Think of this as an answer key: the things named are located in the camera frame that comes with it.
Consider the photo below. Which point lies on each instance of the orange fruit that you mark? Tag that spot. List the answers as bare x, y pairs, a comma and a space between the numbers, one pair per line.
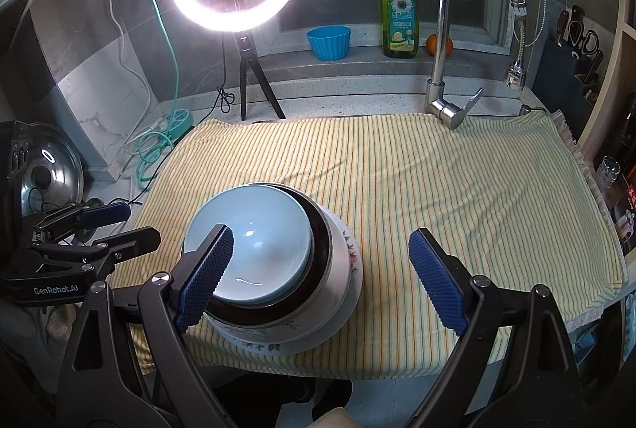
449, 46

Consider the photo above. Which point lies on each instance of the person's right forearm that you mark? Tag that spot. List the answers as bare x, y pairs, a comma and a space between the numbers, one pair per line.
330, 420

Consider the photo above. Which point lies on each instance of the pink floral white plate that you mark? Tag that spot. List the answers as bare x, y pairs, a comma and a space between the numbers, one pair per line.
258, 347

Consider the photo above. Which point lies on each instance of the light blue bowl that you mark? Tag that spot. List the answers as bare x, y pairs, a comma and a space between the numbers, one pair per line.
258, 234

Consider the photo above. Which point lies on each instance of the steel pot lid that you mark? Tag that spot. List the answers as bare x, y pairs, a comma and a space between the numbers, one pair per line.
54, 169

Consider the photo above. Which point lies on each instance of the glass jar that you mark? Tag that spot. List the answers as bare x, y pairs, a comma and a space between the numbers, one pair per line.
608, 172

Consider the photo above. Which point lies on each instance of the large steel bowl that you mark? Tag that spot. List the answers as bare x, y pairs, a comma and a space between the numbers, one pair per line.
322, 269

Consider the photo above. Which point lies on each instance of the black kitchen scissors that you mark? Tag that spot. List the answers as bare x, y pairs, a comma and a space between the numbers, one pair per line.
589, 41

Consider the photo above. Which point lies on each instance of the white bowl with sprig print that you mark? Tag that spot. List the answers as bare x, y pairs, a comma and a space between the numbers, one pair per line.
340, 269

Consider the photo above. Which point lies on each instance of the pale green fringed towel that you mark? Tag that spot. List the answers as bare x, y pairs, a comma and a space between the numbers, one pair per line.
556, 219

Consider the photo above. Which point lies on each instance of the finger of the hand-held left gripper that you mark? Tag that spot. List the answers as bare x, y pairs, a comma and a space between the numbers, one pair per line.
134, 241
107, 213

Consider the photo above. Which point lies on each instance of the yellow striped towel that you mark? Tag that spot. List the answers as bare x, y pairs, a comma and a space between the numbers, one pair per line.
387, 189

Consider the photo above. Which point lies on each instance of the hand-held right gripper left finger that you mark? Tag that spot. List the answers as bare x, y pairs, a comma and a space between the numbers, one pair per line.
203, 279

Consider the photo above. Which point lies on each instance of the blue fluted cup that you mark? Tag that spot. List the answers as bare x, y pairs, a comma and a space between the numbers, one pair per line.
328, 45

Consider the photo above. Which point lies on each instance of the dark knife block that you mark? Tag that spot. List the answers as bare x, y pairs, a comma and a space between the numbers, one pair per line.
559, 70

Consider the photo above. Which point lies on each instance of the round teal power strip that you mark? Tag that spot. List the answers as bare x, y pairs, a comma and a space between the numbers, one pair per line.
180, 119

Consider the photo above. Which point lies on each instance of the blue white printed cloth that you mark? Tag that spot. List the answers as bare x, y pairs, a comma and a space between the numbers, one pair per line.
596, 343

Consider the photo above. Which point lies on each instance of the green dish soap bottle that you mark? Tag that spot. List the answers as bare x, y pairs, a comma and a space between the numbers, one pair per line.
397, 20

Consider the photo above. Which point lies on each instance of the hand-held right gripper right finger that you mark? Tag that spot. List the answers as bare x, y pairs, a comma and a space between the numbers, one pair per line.
437, 284

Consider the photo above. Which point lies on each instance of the chrome kitchen faucet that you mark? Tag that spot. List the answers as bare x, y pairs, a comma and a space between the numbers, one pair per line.
439, 35

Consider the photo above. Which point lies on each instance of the black mini tripod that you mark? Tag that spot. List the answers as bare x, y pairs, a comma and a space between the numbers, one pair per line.
246, 55

